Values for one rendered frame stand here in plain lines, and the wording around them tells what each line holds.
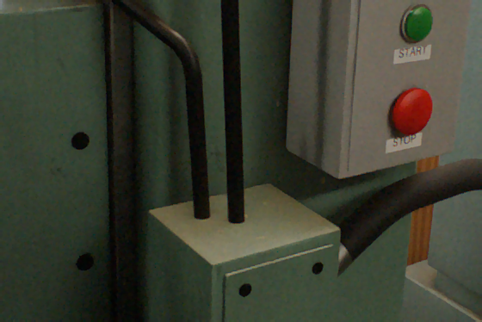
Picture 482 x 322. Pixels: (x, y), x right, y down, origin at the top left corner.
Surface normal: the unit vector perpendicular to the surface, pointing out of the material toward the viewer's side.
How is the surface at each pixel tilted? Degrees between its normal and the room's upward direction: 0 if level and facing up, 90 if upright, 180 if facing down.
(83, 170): 90
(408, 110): 86
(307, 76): 90
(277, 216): 0
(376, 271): 90
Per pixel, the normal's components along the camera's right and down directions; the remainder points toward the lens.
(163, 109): -0.18, 0.33
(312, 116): -0.82, 0.16
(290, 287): 0.57, 0.31
